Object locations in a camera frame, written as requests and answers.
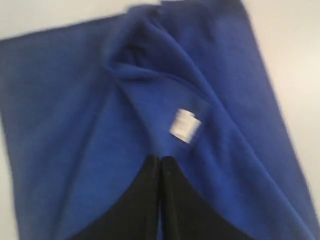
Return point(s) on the blue cloth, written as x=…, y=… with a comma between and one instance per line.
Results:
x=83, y=106

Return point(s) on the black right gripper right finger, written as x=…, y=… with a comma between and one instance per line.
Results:
x=185, y=215

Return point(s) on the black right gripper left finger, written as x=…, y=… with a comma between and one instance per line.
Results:
x=135, y=215

